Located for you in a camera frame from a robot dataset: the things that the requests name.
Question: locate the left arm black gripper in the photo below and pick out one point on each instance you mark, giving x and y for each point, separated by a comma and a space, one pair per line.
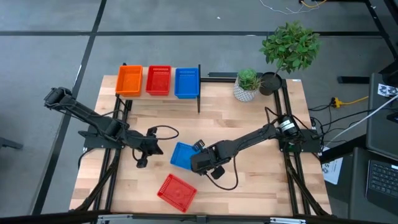
144, 145

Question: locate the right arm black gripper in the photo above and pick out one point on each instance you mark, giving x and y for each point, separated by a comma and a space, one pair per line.
208, 160

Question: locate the blue slotted plastic basket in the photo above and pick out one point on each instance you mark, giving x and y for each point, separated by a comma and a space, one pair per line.
186, 84
182, 155

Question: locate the orange slotted plastic basket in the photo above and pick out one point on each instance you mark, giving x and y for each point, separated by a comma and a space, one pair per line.
129, 81

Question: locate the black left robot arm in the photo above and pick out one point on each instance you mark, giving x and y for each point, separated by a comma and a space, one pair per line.
77, 109

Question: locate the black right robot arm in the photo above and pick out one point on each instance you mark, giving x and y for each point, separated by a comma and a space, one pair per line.
248, 138

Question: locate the large red slotted plastic basket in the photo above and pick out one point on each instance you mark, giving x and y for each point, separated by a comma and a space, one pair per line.
177, 193

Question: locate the white triangle-patterned plant pot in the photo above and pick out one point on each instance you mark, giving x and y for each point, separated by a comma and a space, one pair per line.
244, 95

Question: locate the green succulent plant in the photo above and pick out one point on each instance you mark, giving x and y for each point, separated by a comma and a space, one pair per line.
248, 79

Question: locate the black round plant pot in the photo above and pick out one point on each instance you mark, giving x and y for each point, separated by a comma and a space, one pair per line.
270, 84

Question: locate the white paper with marker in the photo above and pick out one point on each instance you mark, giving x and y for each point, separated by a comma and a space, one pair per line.
332, 171

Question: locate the grey furniture leg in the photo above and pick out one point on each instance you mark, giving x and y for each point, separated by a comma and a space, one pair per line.
9, 143

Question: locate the leafy green potted tree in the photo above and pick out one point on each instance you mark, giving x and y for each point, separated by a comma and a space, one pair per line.
292, 46

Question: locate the laptop computer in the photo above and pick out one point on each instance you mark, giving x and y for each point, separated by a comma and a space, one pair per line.
357, 186

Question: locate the black stand foot bar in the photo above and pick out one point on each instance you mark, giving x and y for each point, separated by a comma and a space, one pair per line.
354, 80

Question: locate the black laptop keyboard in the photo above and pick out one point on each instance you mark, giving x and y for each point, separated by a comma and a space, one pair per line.
384, 183

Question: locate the white printed marker sheet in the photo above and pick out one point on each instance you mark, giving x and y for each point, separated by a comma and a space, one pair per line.
385, 90

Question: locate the black aluminium rig frame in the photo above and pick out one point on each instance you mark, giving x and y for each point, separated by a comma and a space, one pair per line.
217, 79

